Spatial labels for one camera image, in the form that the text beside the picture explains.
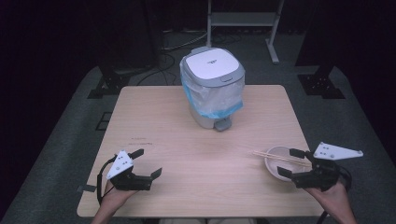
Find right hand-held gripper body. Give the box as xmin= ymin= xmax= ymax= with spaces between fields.
xmin=292 ymin=142 xmax=364 ymax=191

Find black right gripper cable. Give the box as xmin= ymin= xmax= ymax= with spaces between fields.
xmin=316 ymin=166 xmax=353 ymax=224

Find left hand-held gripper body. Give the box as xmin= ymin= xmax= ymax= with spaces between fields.
xmin=106 ymin=150 xmax=154 ymax=191

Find beige bowl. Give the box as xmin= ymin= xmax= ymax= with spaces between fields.
xmin=263 ymin=145 xmax=310 ymax=183

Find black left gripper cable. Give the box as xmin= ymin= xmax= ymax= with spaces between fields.
xmin=95 ymin=155 xmax=118 ymax=206

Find grey metal stand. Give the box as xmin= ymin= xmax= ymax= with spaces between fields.
xmin=205 ymin=0 xmax=286 ymax=65

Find person's right hand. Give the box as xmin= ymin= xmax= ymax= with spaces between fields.
xmin=304 ymin=181 xmax=353 ymax=213

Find grey tape piece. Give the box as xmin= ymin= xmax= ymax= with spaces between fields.
xmin=76 ymin=184 xmax=98 ymax=193

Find black stand base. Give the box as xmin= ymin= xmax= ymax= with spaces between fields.
xmin=87 ymin=63 xmax=134 ymax=100
xmin=297 ymin=73 xmax=346 ymax=100

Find wooden chopstick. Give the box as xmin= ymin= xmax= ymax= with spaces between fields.
xmin=252 ymin=150 xmax=307 ymax=163
xmin=252 ymin=152 xmax=313 ymax=168

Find clear blue bin bag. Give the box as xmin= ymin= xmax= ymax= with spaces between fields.
xmin=179 ymin=63 xmax=245 ymax=119

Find black floor cables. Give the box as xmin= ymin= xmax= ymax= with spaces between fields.
xmin=135 ymin=29 xmax=210 ymax=87

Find white grey pedal bin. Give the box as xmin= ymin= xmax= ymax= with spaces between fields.
xmin=179 ymin=46 xmax=246 ymax=133

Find dark floor socket panel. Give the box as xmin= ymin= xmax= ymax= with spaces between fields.
xmin=94 ymin=111 xmax=114 ymax=132

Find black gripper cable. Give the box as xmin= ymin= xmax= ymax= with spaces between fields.
xmin=95 ymin=155 xmax=118 ymax=206
xmin=316 ymin=166 xmax=353 ymax=224

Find person's left hand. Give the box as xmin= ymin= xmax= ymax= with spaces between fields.
xmin=100 ymin=181 xmax=138 ymax=208

